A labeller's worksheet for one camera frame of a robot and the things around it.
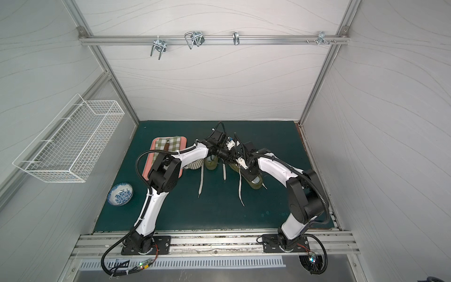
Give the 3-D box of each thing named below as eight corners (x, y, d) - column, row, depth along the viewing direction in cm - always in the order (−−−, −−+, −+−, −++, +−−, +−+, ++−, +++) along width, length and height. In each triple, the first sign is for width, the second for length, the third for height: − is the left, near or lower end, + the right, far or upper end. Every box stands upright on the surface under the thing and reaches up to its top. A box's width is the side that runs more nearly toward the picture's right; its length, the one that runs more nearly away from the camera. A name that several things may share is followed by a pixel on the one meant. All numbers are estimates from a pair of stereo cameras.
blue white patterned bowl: (105, 206, 85) (101, 203, 82) (115, 186, 92) (111, 182, 89) (129, 206, 85) (126, 203, 82) (137, 186, 92) (134, 183, 89)
